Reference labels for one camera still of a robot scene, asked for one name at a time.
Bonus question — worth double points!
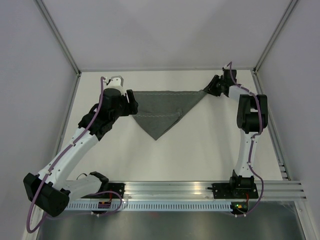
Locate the grey cloth napkin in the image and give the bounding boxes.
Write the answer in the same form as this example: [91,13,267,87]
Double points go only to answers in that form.
[133,90,207,141]

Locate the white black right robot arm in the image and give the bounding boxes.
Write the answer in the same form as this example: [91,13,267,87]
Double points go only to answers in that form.
[204,68,269,198]

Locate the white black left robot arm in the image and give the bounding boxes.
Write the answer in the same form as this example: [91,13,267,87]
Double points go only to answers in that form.
[23,88,139,217]

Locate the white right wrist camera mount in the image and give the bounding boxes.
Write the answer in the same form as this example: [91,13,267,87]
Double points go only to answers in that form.
[223,64,230,70]

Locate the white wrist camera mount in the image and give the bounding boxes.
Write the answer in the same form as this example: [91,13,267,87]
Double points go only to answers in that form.
[223,64,230,70]
[104,75,124,92]

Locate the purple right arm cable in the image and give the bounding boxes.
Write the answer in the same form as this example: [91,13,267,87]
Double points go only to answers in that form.
[227,61,265,218]

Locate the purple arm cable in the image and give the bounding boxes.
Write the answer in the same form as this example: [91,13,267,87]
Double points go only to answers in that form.
[25,76,126,234]
[227,61,265,218]

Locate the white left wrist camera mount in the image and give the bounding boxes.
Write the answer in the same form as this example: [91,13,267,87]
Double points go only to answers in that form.
[104,75,124,92]

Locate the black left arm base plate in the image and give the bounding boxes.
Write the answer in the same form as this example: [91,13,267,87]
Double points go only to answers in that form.
[97,182,126,199]

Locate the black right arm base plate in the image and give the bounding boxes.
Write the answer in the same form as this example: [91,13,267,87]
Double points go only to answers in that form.
[206,182,259,200]

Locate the white slotted cable duct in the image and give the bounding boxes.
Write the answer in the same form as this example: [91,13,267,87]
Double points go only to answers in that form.
[66,200,232,212]

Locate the aluminium right frame post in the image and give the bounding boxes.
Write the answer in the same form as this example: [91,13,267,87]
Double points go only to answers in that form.
[252,0,300,74]

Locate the aluminium frame post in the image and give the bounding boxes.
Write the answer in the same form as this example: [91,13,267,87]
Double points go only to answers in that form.
[33,0,81,77]
[252,0,300,74]

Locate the aluminium front rail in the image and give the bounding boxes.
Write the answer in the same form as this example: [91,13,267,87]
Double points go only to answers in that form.
[62,180,307,201]

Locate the aluminium left frame post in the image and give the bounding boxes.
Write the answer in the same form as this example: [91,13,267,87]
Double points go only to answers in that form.
[33,0,81,77]

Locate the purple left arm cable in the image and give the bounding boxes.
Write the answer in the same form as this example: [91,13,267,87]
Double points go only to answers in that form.
[25,76,126,234]

